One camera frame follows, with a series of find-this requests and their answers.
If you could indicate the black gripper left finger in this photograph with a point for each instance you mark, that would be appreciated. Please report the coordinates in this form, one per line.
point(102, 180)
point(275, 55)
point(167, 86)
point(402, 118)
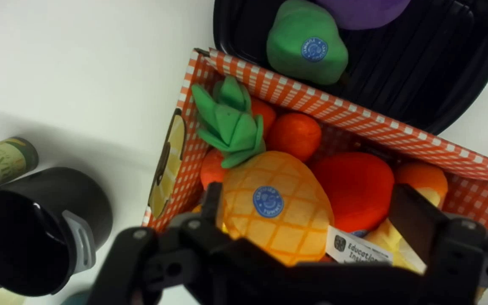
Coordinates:
point(143, 255)

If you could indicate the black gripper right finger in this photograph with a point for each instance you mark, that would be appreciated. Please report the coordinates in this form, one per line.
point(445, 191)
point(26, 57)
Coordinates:
point(424, 226)

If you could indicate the red plush tomato toy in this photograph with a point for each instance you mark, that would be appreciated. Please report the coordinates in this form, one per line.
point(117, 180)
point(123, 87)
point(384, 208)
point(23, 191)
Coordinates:
point(356, 189)

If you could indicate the black toy pot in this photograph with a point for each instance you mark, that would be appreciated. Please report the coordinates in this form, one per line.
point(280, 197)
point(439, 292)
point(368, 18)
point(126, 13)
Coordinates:
point(34, 238)

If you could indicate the orange plush carrot toy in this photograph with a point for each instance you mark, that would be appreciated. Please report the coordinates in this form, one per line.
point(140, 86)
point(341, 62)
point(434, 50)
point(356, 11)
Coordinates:
point(212, 170)

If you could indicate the round orange plush toy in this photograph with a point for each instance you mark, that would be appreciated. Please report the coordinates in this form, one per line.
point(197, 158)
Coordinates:
point(295, 136)

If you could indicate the small toy food can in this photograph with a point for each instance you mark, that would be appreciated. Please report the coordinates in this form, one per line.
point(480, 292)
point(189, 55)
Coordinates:
point(7, 162)

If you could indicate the green plush toy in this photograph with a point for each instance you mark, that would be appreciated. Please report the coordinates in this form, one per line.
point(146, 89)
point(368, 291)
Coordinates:
point(306, 48)

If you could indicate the purple plush toy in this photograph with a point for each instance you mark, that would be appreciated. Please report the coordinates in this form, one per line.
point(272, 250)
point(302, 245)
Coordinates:
point(363, 14)

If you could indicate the orange checkered basket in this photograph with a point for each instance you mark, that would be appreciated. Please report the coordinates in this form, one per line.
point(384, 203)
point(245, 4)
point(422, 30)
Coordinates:
point(368, 121)

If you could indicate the black plastic tray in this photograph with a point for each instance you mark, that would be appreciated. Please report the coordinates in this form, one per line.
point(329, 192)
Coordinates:
point(424, 69)

